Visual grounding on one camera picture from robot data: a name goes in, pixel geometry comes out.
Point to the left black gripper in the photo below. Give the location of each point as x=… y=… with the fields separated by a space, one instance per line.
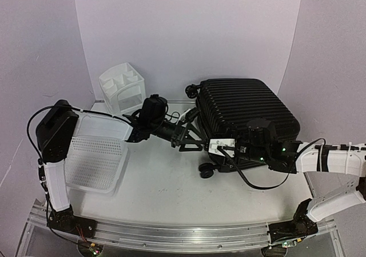
x=182 y=132

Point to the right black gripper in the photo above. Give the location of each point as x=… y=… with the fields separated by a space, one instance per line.
x=222 y=161

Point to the black ribbed hard-shell suitcase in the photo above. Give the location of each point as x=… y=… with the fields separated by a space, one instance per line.
x=226 y=105

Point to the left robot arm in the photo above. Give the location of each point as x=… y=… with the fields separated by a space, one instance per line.
x=52 y=142

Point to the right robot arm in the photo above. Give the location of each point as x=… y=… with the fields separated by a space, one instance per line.
x=262 y=146

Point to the white plastic drawer organizer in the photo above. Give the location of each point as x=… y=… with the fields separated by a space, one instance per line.
x=123 y=89

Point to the white perforated plastic basket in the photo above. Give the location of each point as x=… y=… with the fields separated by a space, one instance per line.
x=97 y=154

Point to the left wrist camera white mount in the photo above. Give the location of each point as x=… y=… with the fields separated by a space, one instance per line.
x=188 y=115

